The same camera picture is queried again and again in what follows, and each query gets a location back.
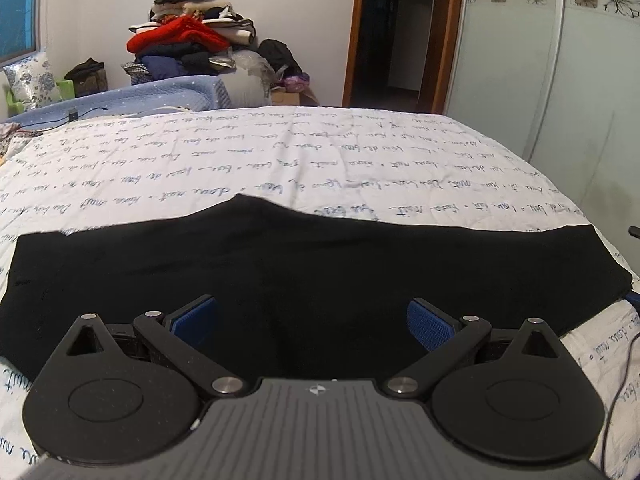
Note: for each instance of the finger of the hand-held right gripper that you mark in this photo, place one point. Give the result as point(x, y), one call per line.
point(635, 301)

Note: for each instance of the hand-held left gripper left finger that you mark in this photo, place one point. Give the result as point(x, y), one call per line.
point(192, 321)

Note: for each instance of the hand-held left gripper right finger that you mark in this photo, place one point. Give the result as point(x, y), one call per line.
point(431, 324)

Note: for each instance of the black pants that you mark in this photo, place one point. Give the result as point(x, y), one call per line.
point(310, 265)

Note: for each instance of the white script-printed quilt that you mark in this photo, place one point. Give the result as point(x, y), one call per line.
point(300, 150)

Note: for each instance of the blue quilted mattress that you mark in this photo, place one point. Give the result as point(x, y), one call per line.
point(150, 95)

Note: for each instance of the cardboard box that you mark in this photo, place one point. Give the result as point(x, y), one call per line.
point(286, 97)

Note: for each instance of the grey bedding bundle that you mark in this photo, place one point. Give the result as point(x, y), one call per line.
point(247, 85)

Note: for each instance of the white floral wardrobe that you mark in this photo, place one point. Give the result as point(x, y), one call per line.
point(525, 85)

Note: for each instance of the colourful patterned blanket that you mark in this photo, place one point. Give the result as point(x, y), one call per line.
point(15, 140)

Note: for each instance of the purple cloth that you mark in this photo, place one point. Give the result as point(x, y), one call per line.
point(297, 81)

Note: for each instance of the dark brown bag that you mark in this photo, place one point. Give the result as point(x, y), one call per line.
point(87, 79)

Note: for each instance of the green plastic bin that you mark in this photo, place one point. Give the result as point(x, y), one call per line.
point(66, 87)

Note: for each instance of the black bag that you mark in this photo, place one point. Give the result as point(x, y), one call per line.
point(280, 57)

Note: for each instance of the floral pillow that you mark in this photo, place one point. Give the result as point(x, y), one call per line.
point(32, 80)

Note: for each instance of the pile of folded clothes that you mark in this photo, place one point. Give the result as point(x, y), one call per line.
point(185, 30)

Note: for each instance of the window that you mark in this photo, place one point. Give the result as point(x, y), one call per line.
point(17, 10)

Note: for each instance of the wooden door frame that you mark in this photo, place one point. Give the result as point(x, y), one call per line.
point(450, 35)

